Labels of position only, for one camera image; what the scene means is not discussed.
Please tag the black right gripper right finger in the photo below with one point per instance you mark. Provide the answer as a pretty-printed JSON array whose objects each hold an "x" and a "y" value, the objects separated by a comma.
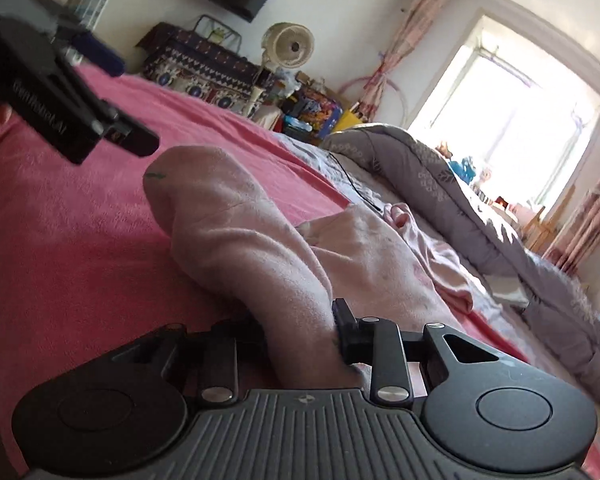
[{"x": 375, "y": 342}]

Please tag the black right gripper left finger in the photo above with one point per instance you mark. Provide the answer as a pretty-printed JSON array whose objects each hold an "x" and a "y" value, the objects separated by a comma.
[{"x": 219, "y": 371}]

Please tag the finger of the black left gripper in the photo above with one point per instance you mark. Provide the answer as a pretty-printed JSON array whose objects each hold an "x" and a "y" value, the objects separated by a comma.
[
  {"x": 132, "y": 136},
  {"x": 98, "y": 53}
]

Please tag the pink strawberry pajama pants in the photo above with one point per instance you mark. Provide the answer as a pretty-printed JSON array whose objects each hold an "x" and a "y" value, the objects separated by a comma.
[{"x": 229, "y": 237}]

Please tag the patterned dark cloth covered cabinet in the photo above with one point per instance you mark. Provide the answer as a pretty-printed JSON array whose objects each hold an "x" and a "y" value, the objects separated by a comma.
[{"x": 185, "y": 62}]

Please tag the pink pajama top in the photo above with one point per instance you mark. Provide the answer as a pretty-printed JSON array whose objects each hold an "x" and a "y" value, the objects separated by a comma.
[{"x": 437, "y": 258}]

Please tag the white book on bed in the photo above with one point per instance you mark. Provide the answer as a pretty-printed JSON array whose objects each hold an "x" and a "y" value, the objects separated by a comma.
[{"x": 507, "y": 290}]

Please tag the colourful toy box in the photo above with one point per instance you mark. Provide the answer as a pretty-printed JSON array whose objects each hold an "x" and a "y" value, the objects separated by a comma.
[{"x": 317, "y": 110}]

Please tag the beige round fan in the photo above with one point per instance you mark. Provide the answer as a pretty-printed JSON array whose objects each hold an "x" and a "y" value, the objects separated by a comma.
[{"x": 287, "y": 45}]

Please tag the grey patterned quilt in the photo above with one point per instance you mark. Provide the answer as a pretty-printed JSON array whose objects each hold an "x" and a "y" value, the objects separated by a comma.
[{"x": 558, "y": 312}]

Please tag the wooden chair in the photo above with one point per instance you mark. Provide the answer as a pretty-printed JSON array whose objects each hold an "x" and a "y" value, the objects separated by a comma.
[{"x": 538, "y": 233}]

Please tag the blue plush toy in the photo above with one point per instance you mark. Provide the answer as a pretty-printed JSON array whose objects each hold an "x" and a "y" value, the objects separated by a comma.
[{"x": 464, "y": 169}]

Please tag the yellow shopping bag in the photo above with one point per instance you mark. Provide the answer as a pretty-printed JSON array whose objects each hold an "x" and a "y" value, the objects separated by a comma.
[{"x": 348, "y": 120}]

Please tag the right pink curtain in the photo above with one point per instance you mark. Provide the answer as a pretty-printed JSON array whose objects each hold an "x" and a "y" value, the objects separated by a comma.
[{"x": 579, "y": 237}]

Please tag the pink curtain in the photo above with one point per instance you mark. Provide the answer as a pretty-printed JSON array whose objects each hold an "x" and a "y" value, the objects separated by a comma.
[
  {"x": 579, "y": 237},
  {"x": 418, "y": 19}
]

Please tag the pink hula hoop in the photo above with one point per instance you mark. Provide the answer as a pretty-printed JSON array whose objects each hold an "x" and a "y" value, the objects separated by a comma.
[{"x": 369, "y": 103}]

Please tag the left pink curtain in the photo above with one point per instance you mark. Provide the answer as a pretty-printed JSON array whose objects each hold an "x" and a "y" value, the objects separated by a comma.
[{"x": 418, "y": 19}]

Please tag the wire frame with plant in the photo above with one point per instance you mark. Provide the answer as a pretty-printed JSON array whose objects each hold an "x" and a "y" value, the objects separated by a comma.
[{"x": 218, "y": 33}]

